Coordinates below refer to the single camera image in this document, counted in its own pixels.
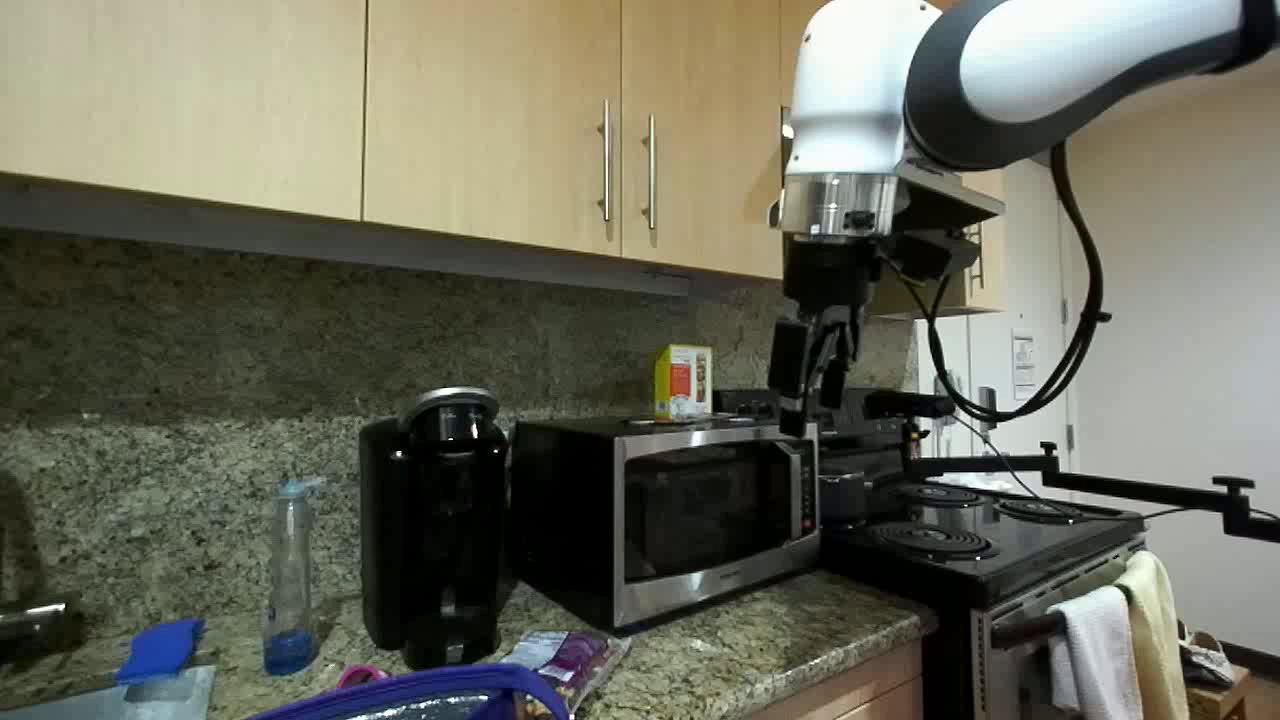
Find stainless steel microwave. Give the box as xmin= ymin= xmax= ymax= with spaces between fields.
xmin=509 ymin=411 xmax=825 ymax=637

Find metal cabinet handle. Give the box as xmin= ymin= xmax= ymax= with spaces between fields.
xmin=641 ymin=112 xmax=665 ymax=250
xmin=590 ymin=97 xmax=621 ymax=244

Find wooden upper cabinets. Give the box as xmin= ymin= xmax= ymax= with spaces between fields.
xmin=621 ymin=0 xmax=832 ymax=285

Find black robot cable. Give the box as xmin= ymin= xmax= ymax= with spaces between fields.
xmin=881 ymin=136 xmax=1114 ymax=433

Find clear plastic water bottle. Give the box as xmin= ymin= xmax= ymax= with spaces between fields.
xmin=261 ymin=472 xmax=326 ymax=680

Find small yellow box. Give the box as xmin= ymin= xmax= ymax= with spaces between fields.
xmin=649 ymin=341 xmax=716 ymax=426

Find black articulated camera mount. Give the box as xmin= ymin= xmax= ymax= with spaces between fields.
xmin=900 ymin=436 xmax=1280 ymax=547

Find blue plastic bag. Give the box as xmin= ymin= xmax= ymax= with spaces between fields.
xmin=251 ymin=661 xmax=575 ymax=720

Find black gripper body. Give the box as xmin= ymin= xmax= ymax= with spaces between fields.
xmin=778 ymin=233 xmax=887 ymax=326

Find black stereo camera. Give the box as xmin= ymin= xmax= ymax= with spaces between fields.
xmin=713 ymin=385 xmax=960 ymax=433

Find small pink object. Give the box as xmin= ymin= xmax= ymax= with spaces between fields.
xmin=332 ymin=661 xmax=393 ymax=698

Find clear plastic container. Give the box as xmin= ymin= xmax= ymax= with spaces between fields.
xmin=0 ymin=661 xmax=218 ymax=720

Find black electric stove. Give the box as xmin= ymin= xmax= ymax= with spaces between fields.
xmin=821 ymin=446 xmax=1153 ymax=720

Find wide wooden cabinet door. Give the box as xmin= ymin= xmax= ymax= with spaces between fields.
xmin=0 ymin=0 xmax=366 ymax=225

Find white hanging towel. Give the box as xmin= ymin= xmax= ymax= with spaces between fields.
xmin=1042 ymin=580 xmax=1146 ymax=720

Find yellow hanging towel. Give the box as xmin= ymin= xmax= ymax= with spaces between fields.
xmin=1114 ymin=547 xmax=1194 ymax=720

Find blue sponge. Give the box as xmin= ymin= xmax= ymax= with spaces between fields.
xmin=113 ymin=614 xmax=208 ymax=691

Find purple snack packet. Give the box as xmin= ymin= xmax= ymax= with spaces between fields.
xmin=501 ymin=628 xmax=635 ymax=716

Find small wooden stool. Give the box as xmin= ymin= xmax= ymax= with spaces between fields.
xmin=1178 ymin=628 xmax=1257 ymax=720

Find black coffee maker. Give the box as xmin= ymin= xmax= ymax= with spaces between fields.
xmin=355 ymin=385 xmax=516 ymax=675

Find wooden counter base cabinet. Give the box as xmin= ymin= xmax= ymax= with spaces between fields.
xmin=749 ymin=637 xmax=928 ymax=720

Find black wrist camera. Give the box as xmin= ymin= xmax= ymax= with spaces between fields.
xmin=875 ymin=225 xmax=988 ymax=285

